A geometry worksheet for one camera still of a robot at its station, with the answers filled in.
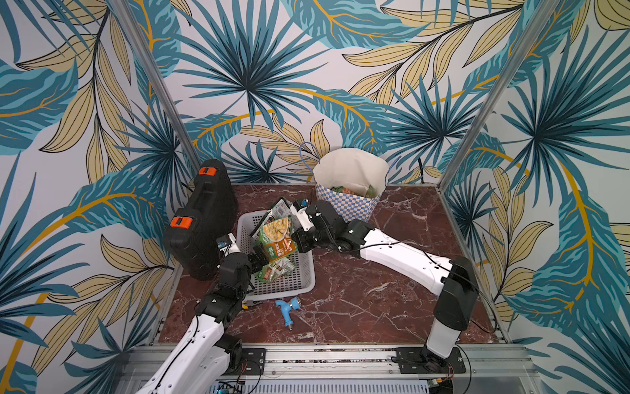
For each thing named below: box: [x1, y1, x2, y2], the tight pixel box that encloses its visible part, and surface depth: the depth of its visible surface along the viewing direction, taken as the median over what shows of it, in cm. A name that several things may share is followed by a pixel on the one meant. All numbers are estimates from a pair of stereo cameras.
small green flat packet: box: [268, 256, 296, 283], surface depth 90 cm
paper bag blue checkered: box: [313, 147, 390, 222], surface depth 97 cm
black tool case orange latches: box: [164, 158, 239, 281], surface depth 78 cm
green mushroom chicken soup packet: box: [254, 215, 298, 262], surface depth 80 cm
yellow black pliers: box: [241, 299, 264, 311], surface depth 84 cm
